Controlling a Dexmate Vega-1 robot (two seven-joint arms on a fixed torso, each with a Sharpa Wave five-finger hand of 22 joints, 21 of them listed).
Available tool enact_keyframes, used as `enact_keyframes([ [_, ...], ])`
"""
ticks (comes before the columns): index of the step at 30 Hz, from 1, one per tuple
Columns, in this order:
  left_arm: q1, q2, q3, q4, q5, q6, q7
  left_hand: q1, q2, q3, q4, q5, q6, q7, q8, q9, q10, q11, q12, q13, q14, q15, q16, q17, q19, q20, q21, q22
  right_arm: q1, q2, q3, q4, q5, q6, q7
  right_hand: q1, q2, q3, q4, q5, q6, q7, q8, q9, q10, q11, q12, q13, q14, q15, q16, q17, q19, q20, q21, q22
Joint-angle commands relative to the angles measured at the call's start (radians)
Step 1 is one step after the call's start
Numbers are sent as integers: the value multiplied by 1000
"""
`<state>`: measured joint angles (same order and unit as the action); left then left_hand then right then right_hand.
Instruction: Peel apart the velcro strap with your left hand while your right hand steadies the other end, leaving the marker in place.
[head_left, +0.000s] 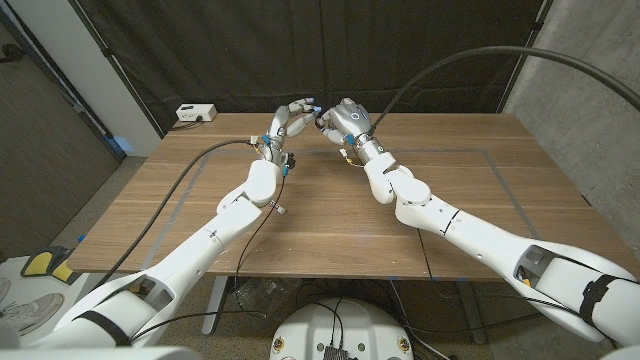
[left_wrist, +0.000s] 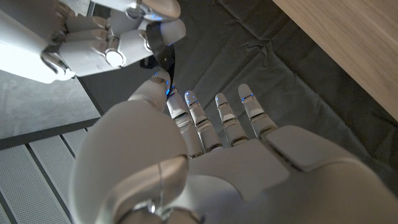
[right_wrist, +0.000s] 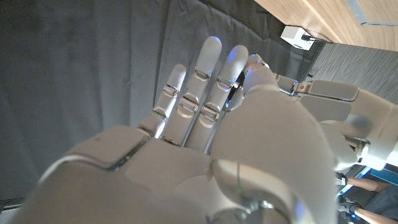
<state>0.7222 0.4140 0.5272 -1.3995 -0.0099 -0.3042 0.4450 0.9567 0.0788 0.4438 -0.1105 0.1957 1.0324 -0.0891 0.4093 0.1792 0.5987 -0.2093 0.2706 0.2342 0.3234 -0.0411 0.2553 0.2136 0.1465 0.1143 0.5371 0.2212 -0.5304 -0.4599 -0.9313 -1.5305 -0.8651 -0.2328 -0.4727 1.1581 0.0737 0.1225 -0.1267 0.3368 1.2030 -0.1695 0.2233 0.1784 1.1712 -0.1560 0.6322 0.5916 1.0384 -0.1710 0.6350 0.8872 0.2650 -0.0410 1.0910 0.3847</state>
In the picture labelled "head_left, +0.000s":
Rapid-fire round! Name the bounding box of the white robot torso base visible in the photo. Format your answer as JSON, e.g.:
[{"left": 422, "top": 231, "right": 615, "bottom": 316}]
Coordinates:
[{"left": 268, "top": 298, "right": 415, "bottom": 360}]

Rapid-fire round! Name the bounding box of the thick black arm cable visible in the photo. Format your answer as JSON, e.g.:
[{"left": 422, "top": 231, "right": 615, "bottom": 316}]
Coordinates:
[
  {"left": 97, "top": 138, "right": 259, "bottom": 289},
  {"left": 369, "top": 45, "right": 640, "bottom": 137}
]

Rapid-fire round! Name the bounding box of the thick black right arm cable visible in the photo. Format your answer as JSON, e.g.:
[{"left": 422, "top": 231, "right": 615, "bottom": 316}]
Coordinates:
[{"left": 369, "top": 45, "right": 640, "bottom": 137}]

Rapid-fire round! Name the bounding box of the black device on torso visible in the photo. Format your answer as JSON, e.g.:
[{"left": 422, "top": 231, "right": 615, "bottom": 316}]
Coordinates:
[{"left": 322, "top": 344, "right": 351, "bottom": 360}]

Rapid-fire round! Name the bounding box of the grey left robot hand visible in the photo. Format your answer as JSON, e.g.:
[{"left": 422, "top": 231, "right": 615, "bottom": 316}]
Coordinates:
[{"left": 259, "top": 97, "right": 324, "bottom": 169}]

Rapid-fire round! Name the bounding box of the black backdrop stand pole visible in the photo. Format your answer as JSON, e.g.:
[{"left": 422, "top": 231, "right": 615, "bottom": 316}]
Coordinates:
[
  {"left": 67, "top": 0, "right": 165, "bottom": 140},
  {"left": 497, "top": 0, "right": 555, "bottom": 115}
]

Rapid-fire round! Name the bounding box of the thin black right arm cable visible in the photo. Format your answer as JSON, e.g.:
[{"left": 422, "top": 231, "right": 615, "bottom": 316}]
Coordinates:
[{"left": 415, "top": 228, "right": 434, "bottom": 281}]

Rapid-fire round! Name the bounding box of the grey table leg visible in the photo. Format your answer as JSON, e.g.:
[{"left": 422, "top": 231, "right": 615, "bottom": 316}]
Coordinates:
[{"left": 454, "top": 280, "right": 489, "bottom": 346}]

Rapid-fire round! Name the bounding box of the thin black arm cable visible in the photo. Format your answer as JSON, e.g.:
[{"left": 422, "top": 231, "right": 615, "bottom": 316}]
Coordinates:
[
  {"left": 415, "top": 228, "right": 434, "bottom": 281},
  {"left": 129, "top": 172, "right": 287, "bottom": 344}
]

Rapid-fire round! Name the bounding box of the white table leg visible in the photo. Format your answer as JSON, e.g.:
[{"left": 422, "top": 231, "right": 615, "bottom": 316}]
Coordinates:
[{"left": 201, "top": 276, "right": 230, "bottom": 336}]

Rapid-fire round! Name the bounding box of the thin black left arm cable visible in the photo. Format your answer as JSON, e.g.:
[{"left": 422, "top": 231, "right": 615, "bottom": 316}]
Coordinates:
[{"left": 129, "top": 172, "right": 287, "bottom": 344}]

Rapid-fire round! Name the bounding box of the clear plastic bag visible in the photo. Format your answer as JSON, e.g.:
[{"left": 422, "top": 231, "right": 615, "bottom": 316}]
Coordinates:
[{"left": 229, "top": 277, "right": 296, "bottom": 326}]

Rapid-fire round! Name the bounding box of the yellow and black foot pedal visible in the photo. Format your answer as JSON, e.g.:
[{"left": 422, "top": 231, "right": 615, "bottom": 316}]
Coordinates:
[{"left": 19, "top": 245, "right": 81, "bottom": 286}]

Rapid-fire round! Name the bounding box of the white power outlet box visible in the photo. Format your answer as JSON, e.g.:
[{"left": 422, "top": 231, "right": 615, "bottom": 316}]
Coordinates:
[{"left": 175, "top": 103, "right": 218, "bottom": 123}]

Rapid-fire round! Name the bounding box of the grey tape outline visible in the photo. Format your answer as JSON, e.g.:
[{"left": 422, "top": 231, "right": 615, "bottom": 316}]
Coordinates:
[{"left": 141, "top": 147, "right": 569, "bottom": 281}]

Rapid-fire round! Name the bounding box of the black backdrop curtain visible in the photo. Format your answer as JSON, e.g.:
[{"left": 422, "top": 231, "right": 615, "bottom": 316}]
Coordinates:
[{"left": 67, "top": 0, "right": 554, "bottom": 134}]

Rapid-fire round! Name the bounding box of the white floor mat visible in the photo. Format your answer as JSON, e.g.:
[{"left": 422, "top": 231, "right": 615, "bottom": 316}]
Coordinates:
[{"left": 0, "top": 257, "right": 89, "bottom": 346}]

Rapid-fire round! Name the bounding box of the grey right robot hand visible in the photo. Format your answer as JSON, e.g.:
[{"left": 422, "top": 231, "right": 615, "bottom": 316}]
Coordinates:
[{"left": 315, "top": 97, "right": 386, "bottom": 166}]

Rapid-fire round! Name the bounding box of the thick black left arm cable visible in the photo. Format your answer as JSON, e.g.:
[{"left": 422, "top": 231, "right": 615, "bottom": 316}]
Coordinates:
[{"left": 97, "top": 138, "right": 259, "bottom": 289}]

